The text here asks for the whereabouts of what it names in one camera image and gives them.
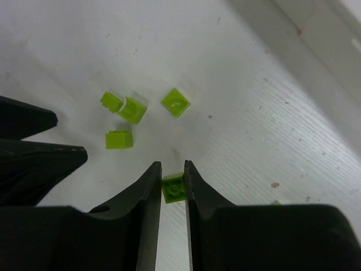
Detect small green lego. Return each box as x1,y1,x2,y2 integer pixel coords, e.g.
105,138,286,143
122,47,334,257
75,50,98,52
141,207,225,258
117,97,147,124
161,172,186,204
100,92,124,113

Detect small green lego bottom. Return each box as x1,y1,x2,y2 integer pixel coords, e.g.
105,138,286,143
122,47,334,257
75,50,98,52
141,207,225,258
161,172,186,204

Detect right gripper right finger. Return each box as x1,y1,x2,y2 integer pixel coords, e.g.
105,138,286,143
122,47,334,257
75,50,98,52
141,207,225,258
184,160,360,270

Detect small green lego sloped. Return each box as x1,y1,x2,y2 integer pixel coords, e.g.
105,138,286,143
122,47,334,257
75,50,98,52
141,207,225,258
161,88,191,117

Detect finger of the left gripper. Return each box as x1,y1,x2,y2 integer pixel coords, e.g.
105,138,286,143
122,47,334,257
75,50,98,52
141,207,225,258
1,96,58,139
1,139,88,207

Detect small green lego cube lower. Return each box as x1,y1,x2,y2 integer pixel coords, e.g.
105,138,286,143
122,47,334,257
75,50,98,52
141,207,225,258
105,130,133,149

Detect white three-compartment tray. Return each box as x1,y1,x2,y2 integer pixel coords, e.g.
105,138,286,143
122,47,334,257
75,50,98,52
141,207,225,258
234,0,361,97

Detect green 2x2 lego tilted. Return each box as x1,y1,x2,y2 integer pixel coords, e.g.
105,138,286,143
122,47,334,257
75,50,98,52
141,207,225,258
272,200,282,206

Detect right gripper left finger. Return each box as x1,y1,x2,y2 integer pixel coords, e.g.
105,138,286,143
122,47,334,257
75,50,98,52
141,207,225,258
1,161,161,270

